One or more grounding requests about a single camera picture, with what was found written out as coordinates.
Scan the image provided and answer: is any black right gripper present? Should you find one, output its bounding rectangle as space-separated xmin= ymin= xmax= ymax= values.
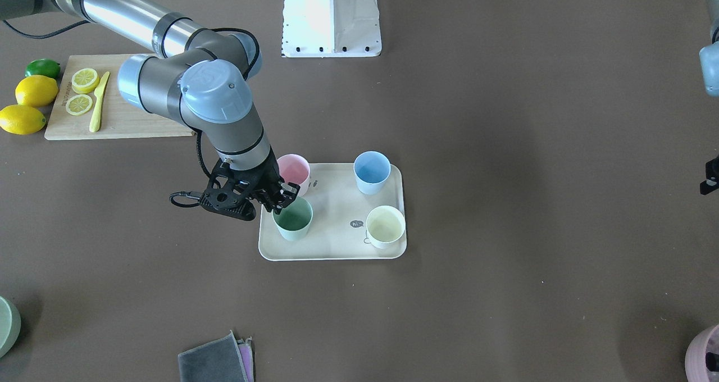
xmin=199 ymin=158 xmax=301 ymax=221

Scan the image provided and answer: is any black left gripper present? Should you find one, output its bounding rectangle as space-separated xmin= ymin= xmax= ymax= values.
xmin=699 ymin=157 xmax=719 ymax=195

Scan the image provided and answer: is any pink cup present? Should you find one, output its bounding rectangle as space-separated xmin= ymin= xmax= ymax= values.
xmin=277 ymin=154 xmax=311 ymax=197

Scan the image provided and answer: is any green cup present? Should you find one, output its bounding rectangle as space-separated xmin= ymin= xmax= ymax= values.
xmin=272 ymin=197 xmax=313 ymax=242

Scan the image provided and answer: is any blue cup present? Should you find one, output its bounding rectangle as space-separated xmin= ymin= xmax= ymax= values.
xmin=353 ymin=150 xmax=392 ymax=195

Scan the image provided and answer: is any cream yellow cup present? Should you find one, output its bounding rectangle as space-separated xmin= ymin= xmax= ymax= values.
xmin=366 ymin=205 xmax=406 ymax=249

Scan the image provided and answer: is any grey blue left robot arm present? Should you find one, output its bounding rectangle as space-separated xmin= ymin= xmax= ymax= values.
xmin=699 ymin=0 xmax=718 ymax=195

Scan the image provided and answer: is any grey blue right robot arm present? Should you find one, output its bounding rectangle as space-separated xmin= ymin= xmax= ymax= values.
xmin=2 ymin=0 xmax=301 ymax=221

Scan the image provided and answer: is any cream rectangular tray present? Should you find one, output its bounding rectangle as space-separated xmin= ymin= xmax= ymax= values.
xmin=258 ymin=163 xmax=407 ymax=261

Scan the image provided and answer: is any wooden cutting board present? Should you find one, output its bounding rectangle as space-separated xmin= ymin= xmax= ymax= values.
xmin=44 ymin=54 xmax=193 ymax=140

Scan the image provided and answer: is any yellow plastic knife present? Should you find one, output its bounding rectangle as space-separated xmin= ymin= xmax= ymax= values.
xmin=88 ymin=71 xmax=111 ymax=132

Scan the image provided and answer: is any grey folded cloth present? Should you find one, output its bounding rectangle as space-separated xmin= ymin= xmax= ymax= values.
xmin=178 ymin=331 xmax=255 ymax=381

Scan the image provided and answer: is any pink bowl with ice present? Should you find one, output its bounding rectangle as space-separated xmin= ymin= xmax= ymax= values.
xmin=685 ymin=325 xmax=718 ymax=381

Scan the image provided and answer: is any lemon slice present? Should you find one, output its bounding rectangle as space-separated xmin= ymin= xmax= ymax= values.
xmin=65 ymin=94 xmax=93 ymax=116
xmin=70 ymin=67 xmax=101 ymax=94

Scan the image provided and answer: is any whole yellow lemon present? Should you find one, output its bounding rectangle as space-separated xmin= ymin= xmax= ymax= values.
xmin=15 ymin=75 xmax=58 ymax=107
xmin=1 ymin=104 xmax=47 ymax=135

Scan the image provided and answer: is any green lime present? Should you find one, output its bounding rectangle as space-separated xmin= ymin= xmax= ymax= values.
xmin=25 ymin=58 xmax=61 ymax=79

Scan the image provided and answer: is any green bowl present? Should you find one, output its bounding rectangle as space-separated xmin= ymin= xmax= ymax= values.
xmin=0 ymin=297 xmax=21 ymax=357

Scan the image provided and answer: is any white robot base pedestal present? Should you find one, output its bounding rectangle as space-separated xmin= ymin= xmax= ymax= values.
xmin=281 ymin=0 xmax=383 ymax=58

